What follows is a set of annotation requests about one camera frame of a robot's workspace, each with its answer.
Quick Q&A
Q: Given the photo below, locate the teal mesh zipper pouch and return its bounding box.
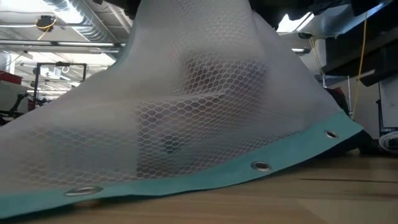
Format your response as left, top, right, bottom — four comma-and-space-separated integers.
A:
0, 0, 364, 220

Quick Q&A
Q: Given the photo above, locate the black backpack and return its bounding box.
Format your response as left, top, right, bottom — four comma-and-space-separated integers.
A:
323, 86, 374, 156

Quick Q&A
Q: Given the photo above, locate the metal shelf rack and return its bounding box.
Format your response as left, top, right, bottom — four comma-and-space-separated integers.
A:
322, 74, 355, 121

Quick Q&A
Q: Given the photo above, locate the background worktable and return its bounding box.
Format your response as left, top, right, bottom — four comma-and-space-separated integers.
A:
0, 92, 60, 125

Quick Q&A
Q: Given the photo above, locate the red background box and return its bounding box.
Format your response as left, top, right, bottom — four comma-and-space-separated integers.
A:
0, 70, 23, 86

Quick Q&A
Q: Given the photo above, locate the black background rig frame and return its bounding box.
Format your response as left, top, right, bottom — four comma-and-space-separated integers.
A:
32, 61, 88, 106

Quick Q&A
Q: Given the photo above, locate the yellow hanging cable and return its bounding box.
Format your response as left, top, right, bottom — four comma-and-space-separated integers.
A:
350, 17, 369, 121

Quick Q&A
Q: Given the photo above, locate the yellow ceiling cable reel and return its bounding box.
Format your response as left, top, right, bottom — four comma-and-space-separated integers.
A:
35, 14, 58, 34

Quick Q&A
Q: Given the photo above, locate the white panel with black frame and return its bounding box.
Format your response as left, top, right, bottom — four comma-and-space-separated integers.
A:
376, 81, 398, 138

